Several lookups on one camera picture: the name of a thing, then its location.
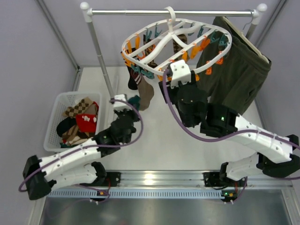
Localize teal sock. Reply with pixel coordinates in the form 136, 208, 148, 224
128, 95, 141, 111

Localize red sock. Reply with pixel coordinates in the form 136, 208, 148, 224
75, 113, 98, 133

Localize white oval clip hanger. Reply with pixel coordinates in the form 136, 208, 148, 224
121, 7, 233, 80

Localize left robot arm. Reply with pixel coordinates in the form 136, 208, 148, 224
19, 110, 143, 201

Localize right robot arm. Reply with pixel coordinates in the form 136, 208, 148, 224
159, 69, 300, 182

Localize white hanger with metal hook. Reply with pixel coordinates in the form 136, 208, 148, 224
222, 3, 270, 64

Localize black sock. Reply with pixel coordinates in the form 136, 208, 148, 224
127, 64, 139, 90

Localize brown striped sock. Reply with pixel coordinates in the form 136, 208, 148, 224
134, 73, 154, 111

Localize olive green shorts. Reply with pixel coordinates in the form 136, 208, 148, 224
197, 16, 271, 114

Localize brown argyle sock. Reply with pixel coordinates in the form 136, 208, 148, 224
142, 35, 159, 68
173, 34, 188, 61

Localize white laundry basket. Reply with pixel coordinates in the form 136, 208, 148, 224
44, 91, 102, 152

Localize white metal clothes rack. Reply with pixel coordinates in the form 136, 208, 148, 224
79, 1, 268, 103

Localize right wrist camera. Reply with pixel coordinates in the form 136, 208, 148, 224
170, 60, 191, 89

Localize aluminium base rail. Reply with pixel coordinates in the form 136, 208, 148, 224
48, 171, 293, 200

